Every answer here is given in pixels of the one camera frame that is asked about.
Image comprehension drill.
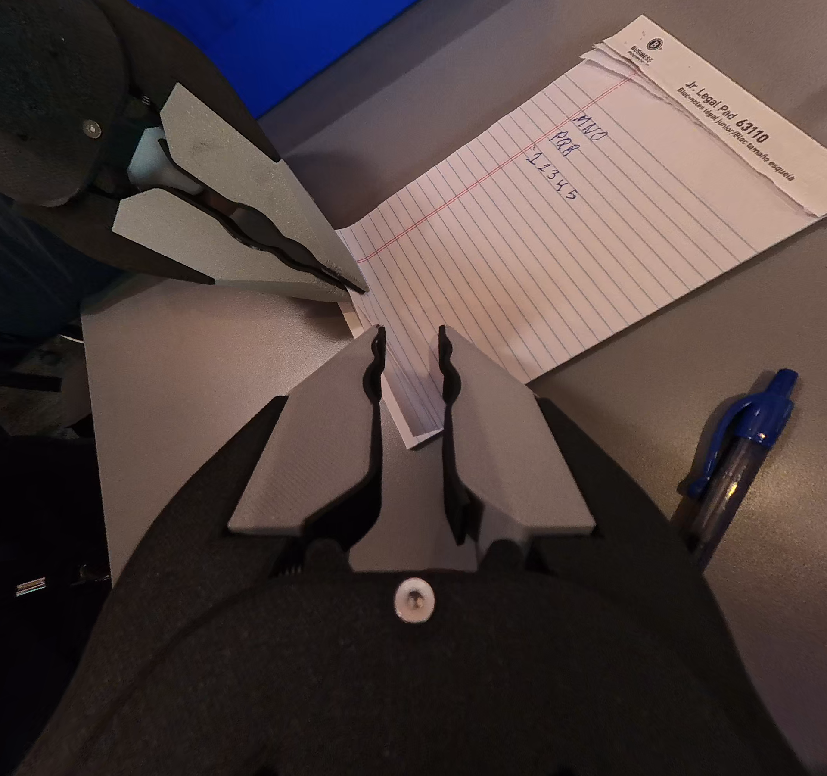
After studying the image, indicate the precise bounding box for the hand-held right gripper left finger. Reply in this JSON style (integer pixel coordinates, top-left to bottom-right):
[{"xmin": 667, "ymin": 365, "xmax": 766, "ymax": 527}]
[{"xmin": 226, "ymin": 325, "xmax": 389, "ymax": 555}]

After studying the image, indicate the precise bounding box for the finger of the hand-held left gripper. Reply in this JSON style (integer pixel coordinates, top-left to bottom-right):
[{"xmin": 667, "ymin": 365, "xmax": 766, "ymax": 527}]
[
  {"xmin": 112, "ymin": 188, "xmax": 353, "ymax": 304},
  {"xmin": 128, "ymin": 82, "xmax": 372, "ymax": 292}
]

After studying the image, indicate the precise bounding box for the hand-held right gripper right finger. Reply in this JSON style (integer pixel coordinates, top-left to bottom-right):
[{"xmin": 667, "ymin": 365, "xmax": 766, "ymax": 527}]
[{"xmin": 437, "ymin": 325, "xmax": 598, "ymax": 547}]

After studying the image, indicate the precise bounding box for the blue ballpoint pen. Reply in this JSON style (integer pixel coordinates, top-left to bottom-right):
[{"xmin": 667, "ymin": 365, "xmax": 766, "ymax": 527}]
[{"xmin": 672, "ymin": 369, "xmax": 800, "ymax": 554}]

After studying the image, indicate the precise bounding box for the white lined legal pad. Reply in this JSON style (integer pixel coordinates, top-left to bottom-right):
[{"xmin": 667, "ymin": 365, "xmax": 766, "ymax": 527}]
[{"xmin": 336, "ymin": 13, "xmax": 827, "ymax": 452}]

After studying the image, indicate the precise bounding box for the person's left forearm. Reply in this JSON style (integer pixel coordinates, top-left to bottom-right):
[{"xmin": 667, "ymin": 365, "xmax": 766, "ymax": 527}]
[{"xmin": 0, "ymin": 201, "xmax": 130, "ymax": 344}]

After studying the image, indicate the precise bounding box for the grey desk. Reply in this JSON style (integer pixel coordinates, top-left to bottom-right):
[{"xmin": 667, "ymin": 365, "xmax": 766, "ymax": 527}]
[{"xmin": 81, "ymin": 0, "xmax": 827, "ymax": 776}]

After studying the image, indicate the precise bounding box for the blue plastic bin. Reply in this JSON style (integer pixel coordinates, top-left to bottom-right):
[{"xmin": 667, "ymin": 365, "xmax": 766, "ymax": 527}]
[{"xmin": 70, "ymin": 0, "xmax": 491, "ymax": 121}]

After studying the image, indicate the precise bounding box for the person's dark clothing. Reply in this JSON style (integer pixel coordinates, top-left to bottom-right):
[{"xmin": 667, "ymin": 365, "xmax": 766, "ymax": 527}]
[{"xmin": 0, "ymin": 433, "xmax": 114, "ymax": 776}]

